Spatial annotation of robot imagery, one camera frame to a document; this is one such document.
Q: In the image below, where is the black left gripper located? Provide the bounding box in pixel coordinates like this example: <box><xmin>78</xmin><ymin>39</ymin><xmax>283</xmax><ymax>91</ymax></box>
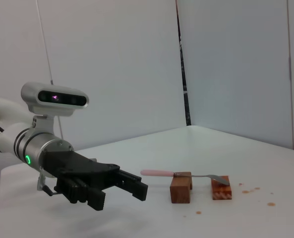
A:
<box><xmin>41</xmin><ymin>148</ymin><xmax>149</xmax><ymax>211</ymax></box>

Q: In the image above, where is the pink handled metal spoon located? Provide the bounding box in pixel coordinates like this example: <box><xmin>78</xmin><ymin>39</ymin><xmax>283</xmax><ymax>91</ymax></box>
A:
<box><xmin>140</xmin><ymin>169</ymin><xmax>231</xmax><ymax>186</ymax></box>

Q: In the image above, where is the notched dark wooden block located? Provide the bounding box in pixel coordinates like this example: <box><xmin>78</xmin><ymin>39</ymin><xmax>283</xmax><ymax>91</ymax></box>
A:
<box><xmin>170</xmin><ymin>171</ymin><xmax>193</xmax><ymax>204</ymax></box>

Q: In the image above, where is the left gripper cable with plug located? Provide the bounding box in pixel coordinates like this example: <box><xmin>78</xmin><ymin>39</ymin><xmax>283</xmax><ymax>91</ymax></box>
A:
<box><xmin>36</xmin><ymin>171</ymin><xmax>59</xmax><ymax>197</ymax></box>

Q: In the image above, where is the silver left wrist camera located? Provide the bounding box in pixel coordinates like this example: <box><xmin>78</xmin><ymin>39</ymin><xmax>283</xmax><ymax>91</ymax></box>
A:
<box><xmin>21</xmin><ymin>81</ymin><xmax>89</xmax><ymax>118</ymax></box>

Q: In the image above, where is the black wall corner strip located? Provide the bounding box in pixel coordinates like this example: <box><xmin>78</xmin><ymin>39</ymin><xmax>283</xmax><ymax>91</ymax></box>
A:
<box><xmin>175</xmin><ymin>0</ymin><xmax>192</xmax><ymax>127</ymax></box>

